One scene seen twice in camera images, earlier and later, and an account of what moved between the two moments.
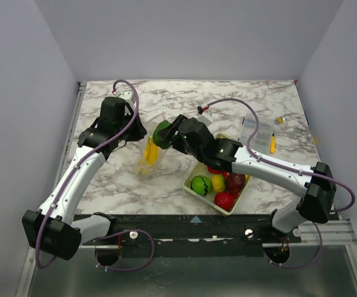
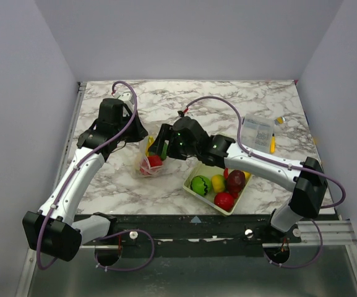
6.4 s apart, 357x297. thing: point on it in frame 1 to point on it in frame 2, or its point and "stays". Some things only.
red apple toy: x=224 y=200 stays
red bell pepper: x=214 y=171 to x=151 y=164
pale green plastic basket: x=209 y=198 stays
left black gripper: x=140 y=132 stays
